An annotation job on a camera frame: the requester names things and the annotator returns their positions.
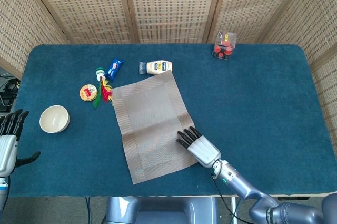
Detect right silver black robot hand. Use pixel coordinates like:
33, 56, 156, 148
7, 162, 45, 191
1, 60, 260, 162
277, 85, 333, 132
176, 126, 221, 169

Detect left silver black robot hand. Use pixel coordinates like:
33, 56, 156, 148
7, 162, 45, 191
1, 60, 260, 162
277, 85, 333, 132
0, 109, 42, 177

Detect white bowl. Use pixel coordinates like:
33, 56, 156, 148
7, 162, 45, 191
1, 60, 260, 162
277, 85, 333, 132
39, 105, 71, 133

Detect beige woven placemat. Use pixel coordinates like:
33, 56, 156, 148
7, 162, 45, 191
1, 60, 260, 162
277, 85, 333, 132
110, 70, 196, 186

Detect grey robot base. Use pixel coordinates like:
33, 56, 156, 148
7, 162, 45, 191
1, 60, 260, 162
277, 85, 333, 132
104, 197, 219, 224

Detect black rectangular label plate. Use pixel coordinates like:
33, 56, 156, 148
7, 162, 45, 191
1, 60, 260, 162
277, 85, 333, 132
278, 195, 311, 201

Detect white table leg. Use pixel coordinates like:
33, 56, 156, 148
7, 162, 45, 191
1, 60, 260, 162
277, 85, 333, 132
230, 197, 239, 224

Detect blue tablecloth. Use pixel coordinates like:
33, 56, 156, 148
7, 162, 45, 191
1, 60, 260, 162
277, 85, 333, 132
0, 43, 337, 198

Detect mayonnaise squeeze bottle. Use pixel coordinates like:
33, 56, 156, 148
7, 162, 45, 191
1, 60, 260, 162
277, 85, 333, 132
138, 60, 173, 76

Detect round yellow tin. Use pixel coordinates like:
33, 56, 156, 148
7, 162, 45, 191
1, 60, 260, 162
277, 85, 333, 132
79, 84, 98, 102

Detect clear box with red toy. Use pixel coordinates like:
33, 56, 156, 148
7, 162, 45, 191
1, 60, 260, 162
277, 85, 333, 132
211, 30, 237, 62

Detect colourful feather shuttlecock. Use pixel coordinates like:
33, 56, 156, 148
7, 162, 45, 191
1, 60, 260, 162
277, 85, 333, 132
92, 67, 114, 110

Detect blue snack packet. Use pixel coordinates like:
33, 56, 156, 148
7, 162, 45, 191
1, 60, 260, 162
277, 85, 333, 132
104, 57, 125, 82

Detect woven folding screen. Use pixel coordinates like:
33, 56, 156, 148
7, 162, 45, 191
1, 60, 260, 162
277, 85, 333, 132
0, 0, 337, 143

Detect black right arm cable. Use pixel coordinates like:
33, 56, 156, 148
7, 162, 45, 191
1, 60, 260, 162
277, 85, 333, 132
210, 173, 253, 223

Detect black floor cables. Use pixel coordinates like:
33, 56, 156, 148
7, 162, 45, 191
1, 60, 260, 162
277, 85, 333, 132
0, 73, 22, 113

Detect blue cable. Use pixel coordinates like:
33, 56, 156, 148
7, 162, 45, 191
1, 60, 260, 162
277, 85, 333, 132
84, 197, 92, 224

